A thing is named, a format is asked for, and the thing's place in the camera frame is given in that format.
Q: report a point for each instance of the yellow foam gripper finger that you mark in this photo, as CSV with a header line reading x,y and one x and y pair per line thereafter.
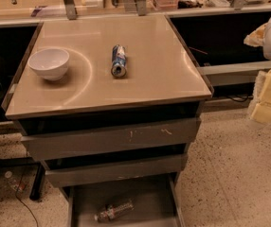
x,y
260,106
256,38

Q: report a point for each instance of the clear plastic water bottle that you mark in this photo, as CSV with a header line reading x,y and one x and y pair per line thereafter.
x,y
109,212

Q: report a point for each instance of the grey top drawer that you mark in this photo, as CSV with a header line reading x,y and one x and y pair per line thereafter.
x,y
111,139

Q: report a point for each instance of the grey middle drawer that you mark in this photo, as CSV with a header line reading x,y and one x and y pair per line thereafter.
x,y
116,171

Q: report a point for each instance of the open grey bottom drawer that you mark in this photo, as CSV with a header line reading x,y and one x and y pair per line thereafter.
x,y
154,199

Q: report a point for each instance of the grey drawer cabinet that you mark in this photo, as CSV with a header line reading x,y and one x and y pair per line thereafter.
x,y
161,84

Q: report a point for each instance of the plastic bottle on floor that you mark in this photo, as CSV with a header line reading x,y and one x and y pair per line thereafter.
x,y
14,182

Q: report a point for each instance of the blue soda can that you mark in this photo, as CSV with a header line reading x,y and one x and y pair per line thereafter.
x,y
118,69

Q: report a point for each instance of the white ceramic bowl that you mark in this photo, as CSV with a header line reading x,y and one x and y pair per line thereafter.
x,y
50,64

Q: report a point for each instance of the black table leg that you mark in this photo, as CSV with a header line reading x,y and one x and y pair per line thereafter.
x,y
35,192

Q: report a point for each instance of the grey side shelf rail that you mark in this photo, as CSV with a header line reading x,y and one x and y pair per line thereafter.
x,y
237,73

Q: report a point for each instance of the grey metal post left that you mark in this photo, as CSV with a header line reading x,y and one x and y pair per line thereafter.
x,y
70,9

